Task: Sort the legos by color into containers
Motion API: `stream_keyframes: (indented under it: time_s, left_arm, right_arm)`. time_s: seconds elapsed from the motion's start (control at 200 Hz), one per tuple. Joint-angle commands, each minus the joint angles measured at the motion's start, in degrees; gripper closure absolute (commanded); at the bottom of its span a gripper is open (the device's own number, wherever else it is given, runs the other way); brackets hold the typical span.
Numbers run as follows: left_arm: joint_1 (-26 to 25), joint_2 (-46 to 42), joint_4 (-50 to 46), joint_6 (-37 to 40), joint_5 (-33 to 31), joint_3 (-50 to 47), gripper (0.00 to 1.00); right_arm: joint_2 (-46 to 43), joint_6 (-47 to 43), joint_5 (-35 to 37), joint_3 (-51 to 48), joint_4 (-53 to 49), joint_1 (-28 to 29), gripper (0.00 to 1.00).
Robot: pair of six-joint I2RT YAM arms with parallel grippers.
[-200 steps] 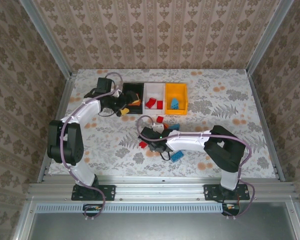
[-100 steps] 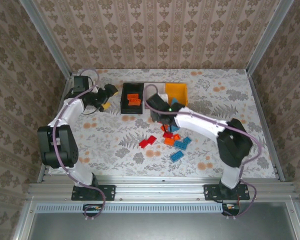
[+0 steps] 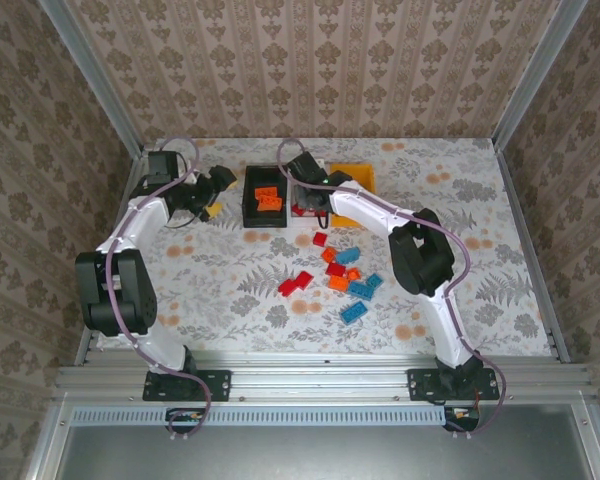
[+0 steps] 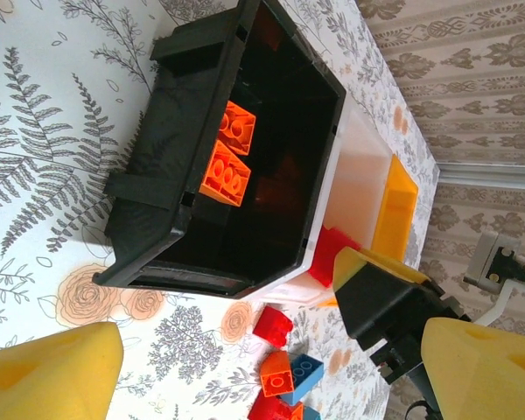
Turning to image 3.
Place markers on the white plastic bin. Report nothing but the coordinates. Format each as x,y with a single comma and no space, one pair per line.
305,223

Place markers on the grey metal tray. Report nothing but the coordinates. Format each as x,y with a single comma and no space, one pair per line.
330,455

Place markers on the floral patterned table cover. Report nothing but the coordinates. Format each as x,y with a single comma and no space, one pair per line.
220,310

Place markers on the orange lego brick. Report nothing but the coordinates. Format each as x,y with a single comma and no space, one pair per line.
271,203
353,274
329,255
265,192
338,283

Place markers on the aluminium corner post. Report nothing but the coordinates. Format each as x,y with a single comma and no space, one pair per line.
100,75
535,75

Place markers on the black plastic bin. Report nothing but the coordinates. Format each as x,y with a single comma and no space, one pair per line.
270,175

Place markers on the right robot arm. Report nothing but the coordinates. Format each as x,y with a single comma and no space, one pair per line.
360,205

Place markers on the yellow plastic bin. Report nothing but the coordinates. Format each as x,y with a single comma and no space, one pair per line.
360,175

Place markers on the wide aluminium base rail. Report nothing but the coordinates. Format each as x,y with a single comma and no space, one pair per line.
320,380

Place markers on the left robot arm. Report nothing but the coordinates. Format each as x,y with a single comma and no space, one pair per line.
150,222

